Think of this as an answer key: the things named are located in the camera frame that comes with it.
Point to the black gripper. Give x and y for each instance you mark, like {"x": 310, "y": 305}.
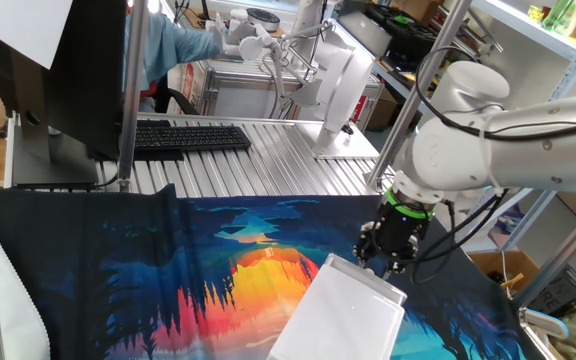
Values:
{"x": 398, "y": 235}

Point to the white drawer with knob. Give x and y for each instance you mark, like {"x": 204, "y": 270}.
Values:
{"x": 358, "y": 275}

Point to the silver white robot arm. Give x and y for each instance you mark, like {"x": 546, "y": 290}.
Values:
{"x": 518, "y": 160}

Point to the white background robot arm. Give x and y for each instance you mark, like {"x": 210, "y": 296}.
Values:
{"x": 340, "y": 80}

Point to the white plastic drawer cabinet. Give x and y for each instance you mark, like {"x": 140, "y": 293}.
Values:
{"x": 338, "y": 325}

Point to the open cardboard box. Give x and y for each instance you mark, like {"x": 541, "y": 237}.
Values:
{"x": 518, "y": 262}

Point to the brown cardboard carton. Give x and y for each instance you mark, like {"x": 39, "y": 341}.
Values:
{"x": 383, "y": 112}

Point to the white blue handheld device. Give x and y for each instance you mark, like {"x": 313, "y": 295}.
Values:
{"x": 548, "y": 322}

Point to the black plastic crate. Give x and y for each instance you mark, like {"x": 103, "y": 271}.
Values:
{"x": 563, "y": 292}

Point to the aluminium flight case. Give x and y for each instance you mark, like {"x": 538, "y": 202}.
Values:
{"x": 238, "y": 100}

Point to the black storage tray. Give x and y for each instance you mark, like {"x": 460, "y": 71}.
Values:
{"x": 418, "y": 37}

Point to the grey metal box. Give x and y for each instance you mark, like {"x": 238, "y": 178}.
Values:
{"x": 363, "y": 32}

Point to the black keyboard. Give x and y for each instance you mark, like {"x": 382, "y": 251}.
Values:
{"x": 193, "y": 138}

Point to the small green cap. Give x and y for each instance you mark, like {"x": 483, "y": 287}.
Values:
{"x": 401, "y": 20}

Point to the white carton red print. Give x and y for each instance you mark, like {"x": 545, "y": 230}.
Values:
{"x": 188, "y": 85}

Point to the round grey black device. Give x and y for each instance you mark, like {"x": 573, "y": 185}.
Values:
{"x": 263, "y": 20}

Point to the white metal shelf rack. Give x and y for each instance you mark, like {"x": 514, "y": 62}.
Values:
{"x": 518, "y": 20}

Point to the black office chair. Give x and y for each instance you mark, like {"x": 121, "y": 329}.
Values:
{"x": 165, "y": 102}

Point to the colourful forest sunset cloth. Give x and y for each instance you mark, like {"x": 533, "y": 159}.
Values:
{"x": 118, "y": 260}

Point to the small yellow container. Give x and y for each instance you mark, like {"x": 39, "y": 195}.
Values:
{"x": 535, "y": 13}

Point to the green transparent bottle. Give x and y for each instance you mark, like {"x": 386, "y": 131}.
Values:
{"x": 560, "y": 15}

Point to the person in blue shirt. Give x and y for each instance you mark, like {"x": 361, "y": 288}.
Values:
{"x": 163, "y": 50}

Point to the brown wooden desk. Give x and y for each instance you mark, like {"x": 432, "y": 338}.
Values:
{"x": 190, "y": 15}

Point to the black computer monitor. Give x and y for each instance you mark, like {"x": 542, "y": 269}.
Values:
{"x": 83, "y": 75}

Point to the white cloth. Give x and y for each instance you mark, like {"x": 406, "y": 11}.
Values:
{"x": 18, "y": 320}

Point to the white paper sheet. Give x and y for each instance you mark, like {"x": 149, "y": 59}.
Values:
{"x": 23, "y": 25}

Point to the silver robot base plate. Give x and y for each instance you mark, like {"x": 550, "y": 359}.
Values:
{"x": 353, "y": 147}

